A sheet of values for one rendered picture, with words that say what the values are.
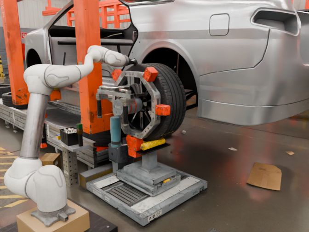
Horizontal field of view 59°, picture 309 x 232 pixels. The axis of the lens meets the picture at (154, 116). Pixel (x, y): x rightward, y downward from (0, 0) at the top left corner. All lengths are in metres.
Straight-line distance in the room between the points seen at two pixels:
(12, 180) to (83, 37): 1.35
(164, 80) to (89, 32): 0.83
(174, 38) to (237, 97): 0.75
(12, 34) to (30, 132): 2.75
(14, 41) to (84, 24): 1.93
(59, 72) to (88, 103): 1.02
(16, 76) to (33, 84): 2.62
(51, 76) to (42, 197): 0.63
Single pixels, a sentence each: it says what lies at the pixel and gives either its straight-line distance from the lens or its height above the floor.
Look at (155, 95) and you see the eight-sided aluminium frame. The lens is 2.04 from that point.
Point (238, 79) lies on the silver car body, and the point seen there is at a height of 1.08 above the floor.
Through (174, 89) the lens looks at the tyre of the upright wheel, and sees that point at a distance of 2.16.
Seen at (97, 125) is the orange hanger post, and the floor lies 0.60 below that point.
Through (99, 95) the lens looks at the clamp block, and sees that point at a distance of 2.23.
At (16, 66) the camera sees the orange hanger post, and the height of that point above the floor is 1.06.
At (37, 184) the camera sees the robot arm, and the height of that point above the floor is 0.62.
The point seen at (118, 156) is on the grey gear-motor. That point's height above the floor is 0.31.
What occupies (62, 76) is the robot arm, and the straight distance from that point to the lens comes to 1.57.
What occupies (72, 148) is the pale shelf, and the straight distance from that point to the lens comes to 2.52.
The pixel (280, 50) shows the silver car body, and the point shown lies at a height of 1.29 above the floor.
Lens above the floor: 1.29
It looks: 14 degrees down
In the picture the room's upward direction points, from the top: straight up
